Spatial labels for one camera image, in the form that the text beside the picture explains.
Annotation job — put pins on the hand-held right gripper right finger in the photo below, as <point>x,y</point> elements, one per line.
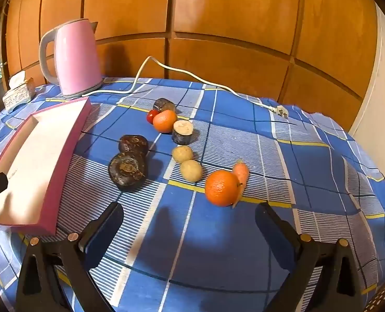
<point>277,234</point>

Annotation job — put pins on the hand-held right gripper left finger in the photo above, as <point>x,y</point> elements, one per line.
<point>103,234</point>

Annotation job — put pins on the pink-edged white tray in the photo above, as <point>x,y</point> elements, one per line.
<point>33,156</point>

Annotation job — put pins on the orange carrot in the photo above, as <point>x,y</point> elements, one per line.
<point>241,174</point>

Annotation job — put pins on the large orange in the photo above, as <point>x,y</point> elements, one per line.
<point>221,188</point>

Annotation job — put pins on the small yellow potato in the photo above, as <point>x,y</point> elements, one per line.
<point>191,170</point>
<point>182,154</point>

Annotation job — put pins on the red cherry tomato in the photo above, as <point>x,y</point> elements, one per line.
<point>151,117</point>

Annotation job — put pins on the small orange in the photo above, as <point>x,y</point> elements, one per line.
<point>165,122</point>

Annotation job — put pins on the blue plaid tablecloth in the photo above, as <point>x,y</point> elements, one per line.
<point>277,169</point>

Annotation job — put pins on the silver embossed tissue box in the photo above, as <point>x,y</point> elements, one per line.
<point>18,95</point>

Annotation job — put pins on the small dark water chestnut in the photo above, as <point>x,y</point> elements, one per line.
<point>133,143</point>

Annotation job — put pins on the white tissue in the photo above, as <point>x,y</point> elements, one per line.
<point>16,79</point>

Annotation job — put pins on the pink electric kettle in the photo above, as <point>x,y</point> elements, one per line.
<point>77,58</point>

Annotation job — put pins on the wooden panelled wardrobe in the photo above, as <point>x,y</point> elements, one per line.
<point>228,22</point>

